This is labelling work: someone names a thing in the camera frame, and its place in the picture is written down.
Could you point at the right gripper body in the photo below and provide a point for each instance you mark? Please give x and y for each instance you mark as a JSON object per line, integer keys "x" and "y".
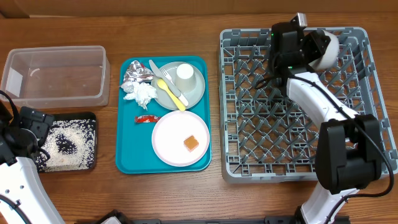
{"x": 300, "y": 47}

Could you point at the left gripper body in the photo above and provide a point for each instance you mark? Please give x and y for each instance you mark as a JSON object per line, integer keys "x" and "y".
{"x": 39, "y": 122}

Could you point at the grey bowl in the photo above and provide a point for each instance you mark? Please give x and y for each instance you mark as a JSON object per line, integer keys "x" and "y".
{"x": 330, "y": 56}

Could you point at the white rice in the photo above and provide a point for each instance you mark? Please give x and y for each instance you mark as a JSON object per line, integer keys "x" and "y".
{"x": 73, "y": 143}

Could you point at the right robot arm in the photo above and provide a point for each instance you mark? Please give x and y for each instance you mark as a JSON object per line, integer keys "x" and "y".
{"x": 349, "y": 154}

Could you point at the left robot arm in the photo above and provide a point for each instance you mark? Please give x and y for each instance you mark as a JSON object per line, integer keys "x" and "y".
{"x": 23, "y": 197}

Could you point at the black waste tray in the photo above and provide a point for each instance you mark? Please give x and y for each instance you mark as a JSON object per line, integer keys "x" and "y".
{"x": 71, "y": 143}

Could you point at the grey dishwasher rack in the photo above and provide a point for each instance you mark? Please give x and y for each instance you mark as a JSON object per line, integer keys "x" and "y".
{"x": 266, "y": 138}

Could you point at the clear plastic bin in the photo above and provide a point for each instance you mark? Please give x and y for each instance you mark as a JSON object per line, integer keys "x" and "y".
{"x": 57, "y": 77}

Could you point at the grey round plate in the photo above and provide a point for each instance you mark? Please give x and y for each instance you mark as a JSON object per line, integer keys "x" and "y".
{"x": 193, "y": 96}

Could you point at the white paper cup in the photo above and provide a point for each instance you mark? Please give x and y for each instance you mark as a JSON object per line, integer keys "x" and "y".
{"x": 185, "y": 79}

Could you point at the red candy wrapper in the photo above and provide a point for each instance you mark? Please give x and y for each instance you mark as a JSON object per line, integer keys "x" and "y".
{"x": 146, "y": 119}

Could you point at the crumpled aluminium foil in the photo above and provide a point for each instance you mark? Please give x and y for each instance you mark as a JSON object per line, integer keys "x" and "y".
{"x": 137, "y": 72}

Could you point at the crumpled white tissue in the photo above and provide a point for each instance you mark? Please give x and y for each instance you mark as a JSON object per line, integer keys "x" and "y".
{"x": 142, "y": 93}

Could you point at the white plastic fork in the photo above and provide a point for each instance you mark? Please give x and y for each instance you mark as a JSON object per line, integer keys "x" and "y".
{"x": 167, "y": 75}

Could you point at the white plastic knife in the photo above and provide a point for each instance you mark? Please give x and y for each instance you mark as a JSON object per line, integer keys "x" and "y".
{"x": 171, "y": 86}

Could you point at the yellow plastic spoon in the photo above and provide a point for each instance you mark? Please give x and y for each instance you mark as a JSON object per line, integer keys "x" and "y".
{"x": 162, "y": 85}

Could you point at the orange food cube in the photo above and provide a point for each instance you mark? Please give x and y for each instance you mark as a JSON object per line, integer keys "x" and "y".
{"x": 191, "y": 143}

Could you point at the white round plate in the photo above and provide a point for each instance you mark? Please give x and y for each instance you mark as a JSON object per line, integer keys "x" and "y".
{"x": 170, "y": 132}

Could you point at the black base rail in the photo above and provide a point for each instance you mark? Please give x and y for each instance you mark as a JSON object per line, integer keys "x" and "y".
{"x": 118, "y": 217}

